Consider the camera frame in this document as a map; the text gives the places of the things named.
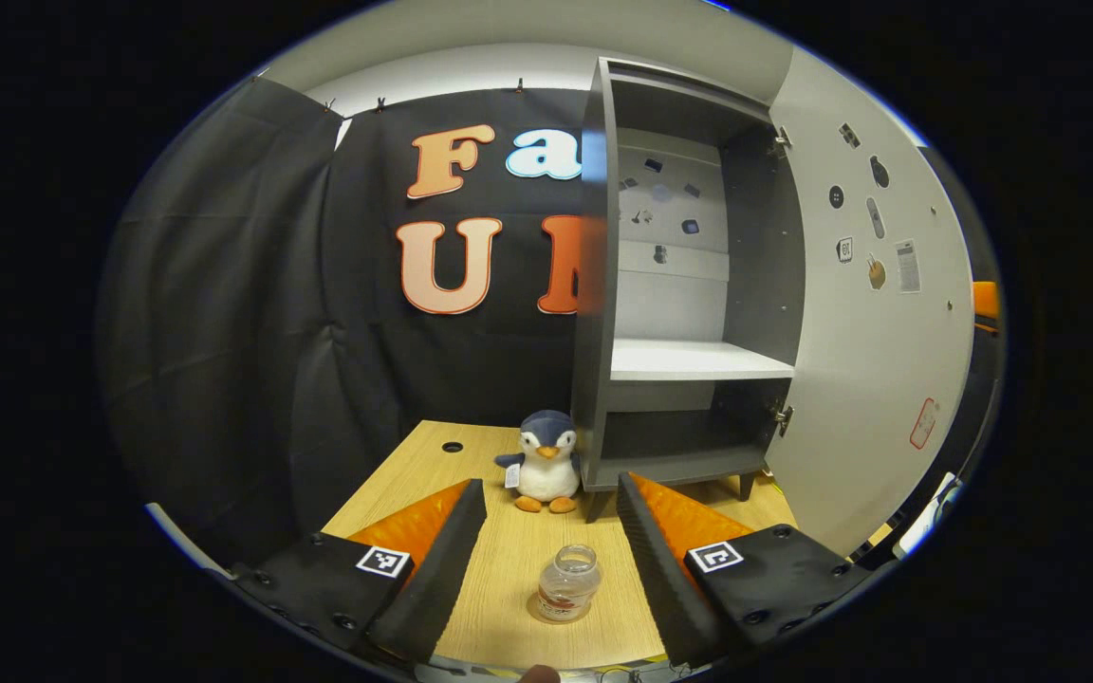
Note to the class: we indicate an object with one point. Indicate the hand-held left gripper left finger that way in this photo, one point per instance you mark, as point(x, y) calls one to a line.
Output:
point(442, 579)

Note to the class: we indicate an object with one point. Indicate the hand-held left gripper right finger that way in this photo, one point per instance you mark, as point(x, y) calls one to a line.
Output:
point(660, 579)

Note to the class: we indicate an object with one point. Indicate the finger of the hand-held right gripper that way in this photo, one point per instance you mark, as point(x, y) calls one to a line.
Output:
point(986, 304)

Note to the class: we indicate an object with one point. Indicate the clear plastic bottle red label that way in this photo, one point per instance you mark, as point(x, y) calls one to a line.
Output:
point(568, 586)

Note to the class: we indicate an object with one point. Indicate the grey cabinet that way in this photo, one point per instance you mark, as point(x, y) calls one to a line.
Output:
point(765, 266)

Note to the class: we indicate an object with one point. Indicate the penguin plush toy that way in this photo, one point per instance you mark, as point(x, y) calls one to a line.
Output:
point(546, 470)

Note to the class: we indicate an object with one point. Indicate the black backdrop cloth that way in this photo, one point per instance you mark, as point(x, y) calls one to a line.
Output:
point(224, 332)

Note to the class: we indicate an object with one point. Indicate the row of black cloth clips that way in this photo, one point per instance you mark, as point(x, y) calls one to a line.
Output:
point(520, 86)

